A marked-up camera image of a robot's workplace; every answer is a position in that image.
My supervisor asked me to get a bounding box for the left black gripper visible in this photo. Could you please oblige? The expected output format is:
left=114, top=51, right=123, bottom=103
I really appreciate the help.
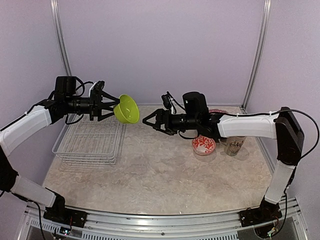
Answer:
left=65, top=89, right=120, bottom=121

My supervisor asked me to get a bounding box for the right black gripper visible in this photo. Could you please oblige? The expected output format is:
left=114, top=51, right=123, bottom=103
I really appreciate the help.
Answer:
left=142, top=108, right=199, bottom=136

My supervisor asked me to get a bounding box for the green cup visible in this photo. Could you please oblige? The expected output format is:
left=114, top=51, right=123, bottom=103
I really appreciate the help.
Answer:
left=113, top=94, right=140, bottom=124

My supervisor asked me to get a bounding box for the red white patterned bowl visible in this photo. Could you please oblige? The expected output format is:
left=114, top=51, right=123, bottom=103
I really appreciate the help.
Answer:
left=191, top=135, right=216, bottom=156

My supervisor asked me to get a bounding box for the pink polka dot dish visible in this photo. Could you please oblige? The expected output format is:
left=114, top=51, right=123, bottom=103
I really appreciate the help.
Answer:
left=209, top=108, right=228, bottom=114

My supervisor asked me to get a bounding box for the white patterned mug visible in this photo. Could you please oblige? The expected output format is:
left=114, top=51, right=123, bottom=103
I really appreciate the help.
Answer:
left=219, top=136, right=246, bottom=157

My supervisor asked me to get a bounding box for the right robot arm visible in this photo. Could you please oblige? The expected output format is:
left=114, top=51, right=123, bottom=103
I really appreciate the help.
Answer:
left=142, top=107, right=306, bottom=227

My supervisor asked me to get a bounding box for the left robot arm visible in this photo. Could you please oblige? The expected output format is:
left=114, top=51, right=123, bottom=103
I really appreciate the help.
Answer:
left=0, top=89, right=120, bottom=223

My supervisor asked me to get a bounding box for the white wire dish rack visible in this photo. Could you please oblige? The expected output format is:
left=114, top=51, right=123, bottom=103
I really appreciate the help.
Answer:
left=52, top=116, right=126, bottom=171

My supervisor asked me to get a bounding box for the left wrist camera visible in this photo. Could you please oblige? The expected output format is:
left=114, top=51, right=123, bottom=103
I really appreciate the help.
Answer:
left=54, top=75, right=105, bottom=100

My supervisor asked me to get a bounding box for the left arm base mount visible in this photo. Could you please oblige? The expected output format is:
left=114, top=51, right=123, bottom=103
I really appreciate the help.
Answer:
left=43, top=208, right=88, bottom=228

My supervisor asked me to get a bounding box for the left aluminium corner post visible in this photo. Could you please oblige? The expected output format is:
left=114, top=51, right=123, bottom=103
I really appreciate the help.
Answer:
left=50, top=0, right=72, bottom=76

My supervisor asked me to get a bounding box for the aluminium corner post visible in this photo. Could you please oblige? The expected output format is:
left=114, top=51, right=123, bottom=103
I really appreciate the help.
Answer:
left=50, top=0, right=72, bottom=76
left=241, top=0, right=272, bottom=111

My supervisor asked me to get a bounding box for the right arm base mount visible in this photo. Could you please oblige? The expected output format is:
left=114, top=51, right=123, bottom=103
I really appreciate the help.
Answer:
left=239, top=207, right=283, bottom=227

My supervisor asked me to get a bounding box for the right aluminium corner post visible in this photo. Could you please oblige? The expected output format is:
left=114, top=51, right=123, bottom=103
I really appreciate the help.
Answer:
left=241, top=0, right=272, bottom=111

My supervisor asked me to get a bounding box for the aluminium front rail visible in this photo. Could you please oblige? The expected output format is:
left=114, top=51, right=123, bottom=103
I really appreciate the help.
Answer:
left=24, top=198, right=308, bottom=240

